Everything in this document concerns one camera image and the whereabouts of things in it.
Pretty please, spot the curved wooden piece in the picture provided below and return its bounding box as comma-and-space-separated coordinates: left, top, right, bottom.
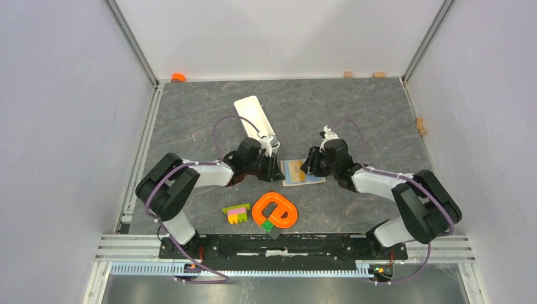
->
415, 117, 427, 136

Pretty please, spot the small wooden block right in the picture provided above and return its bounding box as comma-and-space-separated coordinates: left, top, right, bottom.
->
372, 72, 386, 78

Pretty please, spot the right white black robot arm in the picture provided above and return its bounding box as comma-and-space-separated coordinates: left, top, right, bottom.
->
300, 139, 462, 258

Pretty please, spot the green toy brick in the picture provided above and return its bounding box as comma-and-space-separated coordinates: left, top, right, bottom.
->
260, 219, 274, 233

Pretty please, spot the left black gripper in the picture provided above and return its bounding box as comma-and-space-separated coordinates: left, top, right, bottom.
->
244, 150, 285, 182

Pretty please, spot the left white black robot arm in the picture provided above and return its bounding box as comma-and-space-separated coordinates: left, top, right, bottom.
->
135, 135, 284, 258

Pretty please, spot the grey toy baseplate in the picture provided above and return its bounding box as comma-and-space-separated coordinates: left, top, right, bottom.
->
268, 226, 282, 240

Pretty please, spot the orange round cap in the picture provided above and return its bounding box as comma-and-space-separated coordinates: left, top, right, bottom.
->
170, 73, 186, 82

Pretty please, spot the tan credit card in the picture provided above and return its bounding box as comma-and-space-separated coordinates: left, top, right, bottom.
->
283, 159, 306, 184

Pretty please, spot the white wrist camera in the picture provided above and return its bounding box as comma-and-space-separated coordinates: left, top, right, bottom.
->
319, 125, 339, 147
259, 134, 280, 156

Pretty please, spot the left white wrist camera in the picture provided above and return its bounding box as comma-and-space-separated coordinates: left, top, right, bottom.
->
259, 134, 280, 156

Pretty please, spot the green pink yellow brick stack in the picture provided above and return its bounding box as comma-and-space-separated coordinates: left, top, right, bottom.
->
222, 203, 250, 224

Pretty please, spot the white slotted cable duct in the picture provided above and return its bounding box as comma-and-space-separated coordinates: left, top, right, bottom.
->
110, 262, 374, 279

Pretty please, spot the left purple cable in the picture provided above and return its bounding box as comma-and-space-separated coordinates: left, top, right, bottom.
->
144, 115, 263, 285

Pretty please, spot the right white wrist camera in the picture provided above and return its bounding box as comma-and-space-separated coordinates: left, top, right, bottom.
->
319, 125, 339, 147

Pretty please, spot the orange curved toy track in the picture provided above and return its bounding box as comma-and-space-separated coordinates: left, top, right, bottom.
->
251, 192, 298, 229

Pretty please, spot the white rectangular tray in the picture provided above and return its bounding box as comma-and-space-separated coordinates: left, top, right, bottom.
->
234, 96, 279, 148

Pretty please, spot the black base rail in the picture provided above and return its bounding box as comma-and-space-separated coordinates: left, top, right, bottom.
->
183, 233, 408, 271

